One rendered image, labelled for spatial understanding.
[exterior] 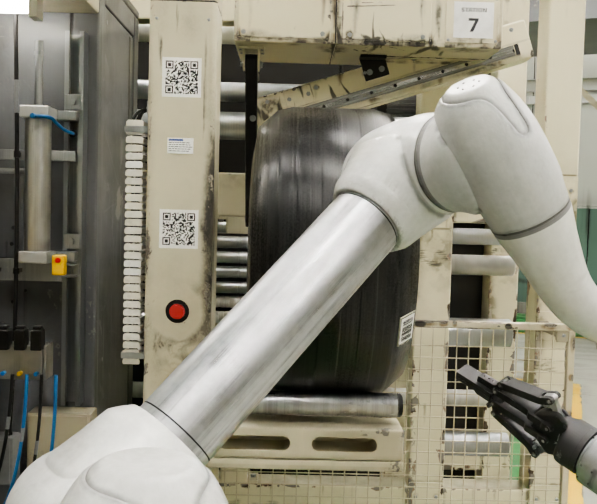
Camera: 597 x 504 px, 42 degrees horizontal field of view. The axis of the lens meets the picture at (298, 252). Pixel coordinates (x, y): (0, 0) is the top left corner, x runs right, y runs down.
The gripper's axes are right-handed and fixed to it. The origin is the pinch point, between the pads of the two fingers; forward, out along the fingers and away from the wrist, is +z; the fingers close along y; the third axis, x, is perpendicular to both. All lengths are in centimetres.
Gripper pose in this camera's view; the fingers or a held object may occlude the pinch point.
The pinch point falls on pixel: (478, 381)
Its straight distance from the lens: 132.8
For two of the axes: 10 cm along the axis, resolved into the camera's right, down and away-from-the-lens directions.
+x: 7.4, -3.5, 5.8
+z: -6.7, -4.2, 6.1
